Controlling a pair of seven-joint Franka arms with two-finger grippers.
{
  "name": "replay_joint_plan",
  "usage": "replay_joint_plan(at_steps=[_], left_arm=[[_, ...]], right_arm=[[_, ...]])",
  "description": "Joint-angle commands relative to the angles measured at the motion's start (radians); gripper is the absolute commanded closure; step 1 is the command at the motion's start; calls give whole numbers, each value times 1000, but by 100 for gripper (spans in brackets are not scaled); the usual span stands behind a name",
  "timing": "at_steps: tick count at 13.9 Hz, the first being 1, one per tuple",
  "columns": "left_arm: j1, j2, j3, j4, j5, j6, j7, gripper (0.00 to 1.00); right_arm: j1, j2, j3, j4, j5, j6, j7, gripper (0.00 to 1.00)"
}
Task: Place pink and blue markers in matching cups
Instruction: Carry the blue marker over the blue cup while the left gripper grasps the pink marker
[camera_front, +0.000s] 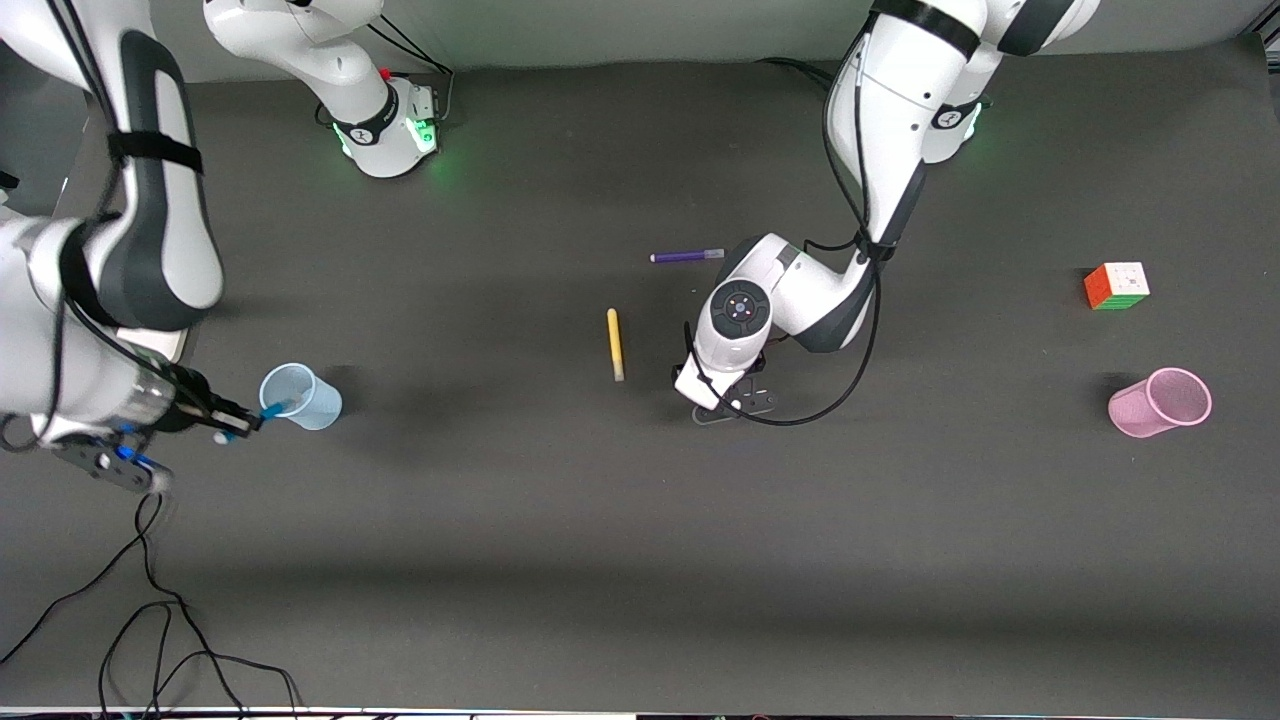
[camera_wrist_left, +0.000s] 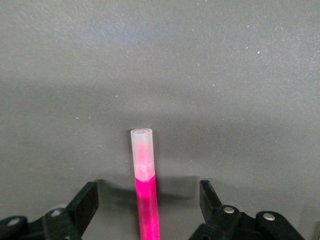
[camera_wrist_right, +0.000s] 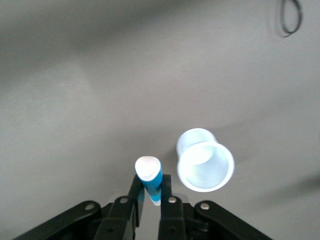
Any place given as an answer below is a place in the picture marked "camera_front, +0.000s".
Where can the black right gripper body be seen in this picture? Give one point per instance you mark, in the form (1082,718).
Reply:
(187,398)

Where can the blue marker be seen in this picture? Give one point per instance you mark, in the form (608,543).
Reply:
(270,410)

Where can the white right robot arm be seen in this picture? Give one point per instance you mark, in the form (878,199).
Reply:
(160,250)

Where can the white box device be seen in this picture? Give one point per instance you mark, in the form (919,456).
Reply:
(160,345)

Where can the translucent blue cup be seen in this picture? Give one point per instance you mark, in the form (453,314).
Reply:
(320,405)

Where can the yellow marker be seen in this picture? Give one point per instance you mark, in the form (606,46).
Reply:
(615,345)

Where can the purple marker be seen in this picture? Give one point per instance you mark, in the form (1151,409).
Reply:
(685,257)

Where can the pink mesh cup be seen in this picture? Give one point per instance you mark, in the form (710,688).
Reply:
(1135,410)

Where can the colourful puzzle cube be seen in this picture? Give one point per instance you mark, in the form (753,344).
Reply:
(1120,280)

